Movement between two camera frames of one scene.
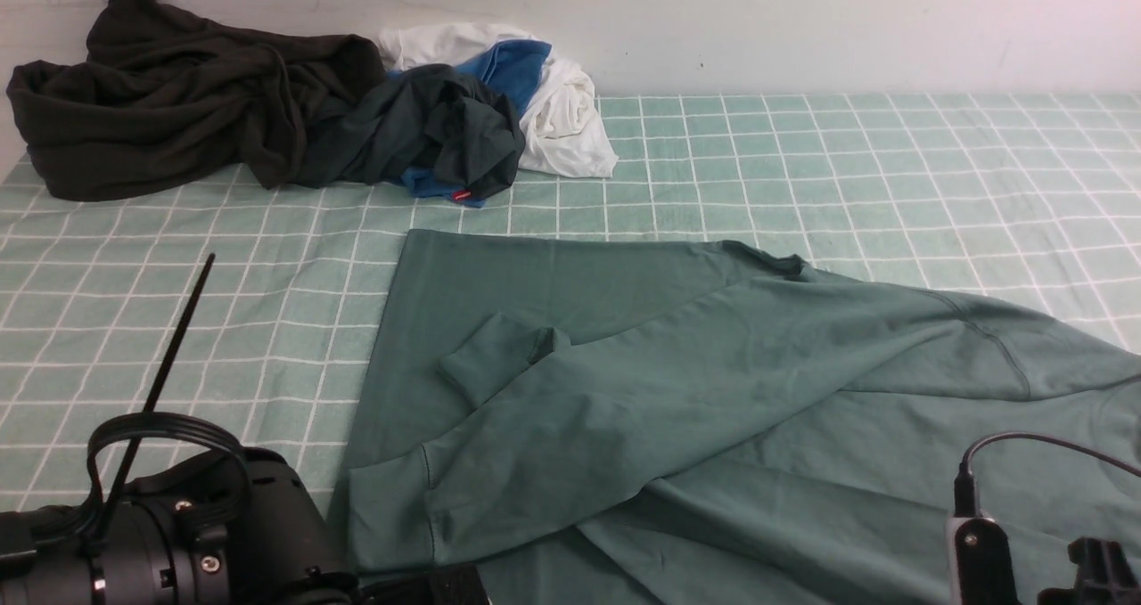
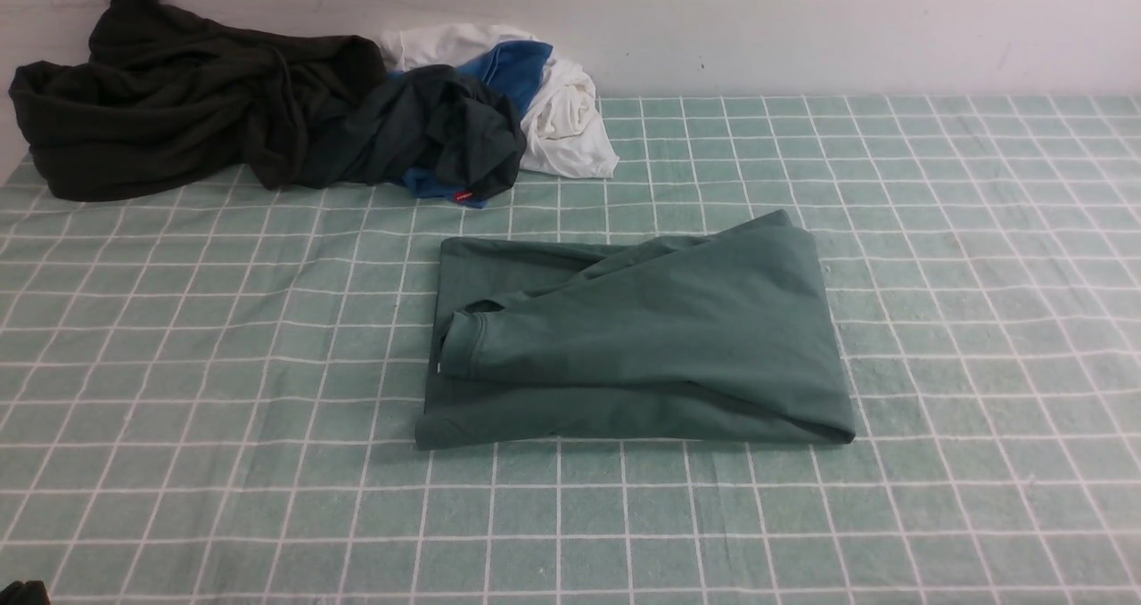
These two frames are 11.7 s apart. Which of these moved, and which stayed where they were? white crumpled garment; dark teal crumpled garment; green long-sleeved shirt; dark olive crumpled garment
Moved: green long-sleeved shirt
Stayed: dark teal crumpled garment; white crumpled garment; dark olive crumpled garment
